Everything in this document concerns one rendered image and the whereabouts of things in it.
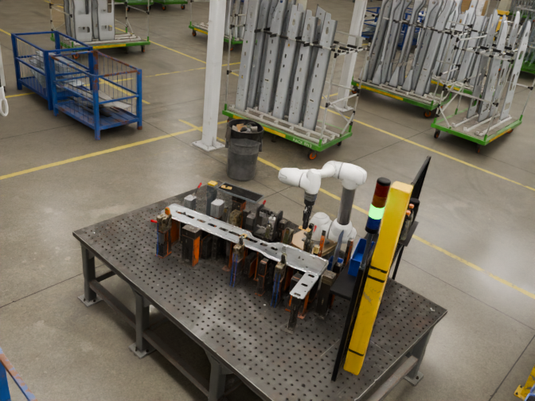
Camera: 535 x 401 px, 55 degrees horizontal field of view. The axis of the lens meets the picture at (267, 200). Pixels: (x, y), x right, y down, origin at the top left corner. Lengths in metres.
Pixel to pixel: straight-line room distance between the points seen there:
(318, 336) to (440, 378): 1.40
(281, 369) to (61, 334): 2.00
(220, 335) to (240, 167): 3.64
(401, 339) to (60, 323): 2.73
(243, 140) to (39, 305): 3.16
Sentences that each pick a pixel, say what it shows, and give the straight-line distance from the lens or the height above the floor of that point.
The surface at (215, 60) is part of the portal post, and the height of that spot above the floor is 1.32.
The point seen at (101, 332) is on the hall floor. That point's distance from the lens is 4.55.
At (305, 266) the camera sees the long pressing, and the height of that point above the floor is 1.00.
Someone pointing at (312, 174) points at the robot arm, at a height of 1.69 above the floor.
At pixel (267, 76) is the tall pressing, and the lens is 8.42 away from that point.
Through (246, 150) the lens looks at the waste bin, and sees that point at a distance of 6.66.
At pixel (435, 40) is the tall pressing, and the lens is 10.93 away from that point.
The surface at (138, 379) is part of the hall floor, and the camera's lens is 4.18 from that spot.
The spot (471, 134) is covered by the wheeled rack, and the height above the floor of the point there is 0.28.
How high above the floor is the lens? 3.12
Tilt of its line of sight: 29 degrees down
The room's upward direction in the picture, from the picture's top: 8 degrees clockwise
